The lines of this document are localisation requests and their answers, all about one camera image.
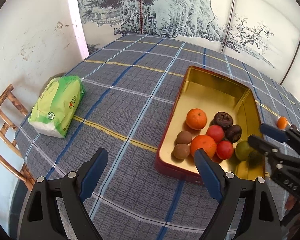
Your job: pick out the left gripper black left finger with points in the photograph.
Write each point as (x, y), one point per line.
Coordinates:
(42, 219)

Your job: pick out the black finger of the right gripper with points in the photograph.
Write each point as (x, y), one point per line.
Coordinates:
(290, 136)
(272, 153)

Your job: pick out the small orange top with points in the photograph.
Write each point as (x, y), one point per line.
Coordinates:
(282, 123)

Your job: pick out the green tomato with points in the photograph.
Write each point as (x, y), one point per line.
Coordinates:
(242, 150)

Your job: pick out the dark brown fruit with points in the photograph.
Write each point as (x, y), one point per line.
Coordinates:
(293, 126)
(223, 119)
(233, 134)

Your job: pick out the large red tomato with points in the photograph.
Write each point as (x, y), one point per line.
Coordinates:
(224, 150)

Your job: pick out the small red tomato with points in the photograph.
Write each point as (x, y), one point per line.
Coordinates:
(216, 133)

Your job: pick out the large orange front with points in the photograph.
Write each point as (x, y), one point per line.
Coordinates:
(204, 142)

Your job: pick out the medium orange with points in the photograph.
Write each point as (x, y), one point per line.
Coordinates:
(196, 119)

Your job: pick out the brown longan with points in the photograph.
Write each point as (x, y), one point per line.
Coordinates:
(181, 151)
(183, 137)

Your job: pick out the dark brown fruit top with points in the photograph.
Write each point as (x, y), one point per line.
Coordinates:
(293, 126)

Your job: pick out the person's right hand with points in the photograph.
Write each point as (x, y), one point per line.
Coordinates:
(291, 201)

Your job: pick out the red gold toffee tin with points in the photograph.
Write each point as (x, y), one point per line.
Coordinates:
(212, 93)

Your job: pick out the painted folding screen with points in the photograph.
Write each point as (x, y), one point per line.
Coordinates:
(262, 33)

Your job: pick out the green tissue pack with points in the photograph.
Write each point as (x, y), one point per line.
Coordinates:
(56, 106)

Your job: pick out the plaid grey tablecloth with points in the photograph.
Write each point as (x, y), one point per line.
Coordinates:
(130, 88)

